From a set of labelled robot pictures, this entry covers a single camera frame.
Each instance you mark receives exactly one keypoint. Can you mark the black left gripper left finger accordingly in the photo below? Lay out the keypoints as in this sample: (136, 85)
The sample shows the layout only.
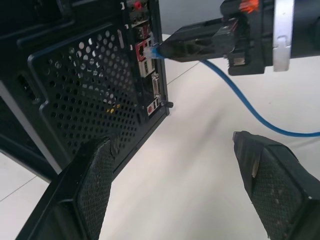
(85, 190)

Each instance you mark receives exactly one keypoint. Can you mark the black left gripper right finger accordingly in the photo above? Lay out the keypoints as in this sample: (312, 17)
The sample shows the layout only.
(275, 190)

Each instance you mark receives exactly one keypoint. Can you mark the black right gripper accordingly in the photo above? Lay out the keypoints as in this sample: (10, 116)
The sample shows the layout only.
(252, 37)

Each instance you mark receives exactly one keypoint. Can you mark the black computer tower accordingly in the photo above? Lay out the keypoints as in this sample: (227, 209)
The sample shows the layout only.
(82, 82)

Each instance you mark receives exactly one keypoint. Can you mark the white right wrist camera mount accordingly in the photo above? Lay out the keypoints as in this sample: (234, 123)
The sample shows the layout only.
(282, 35)

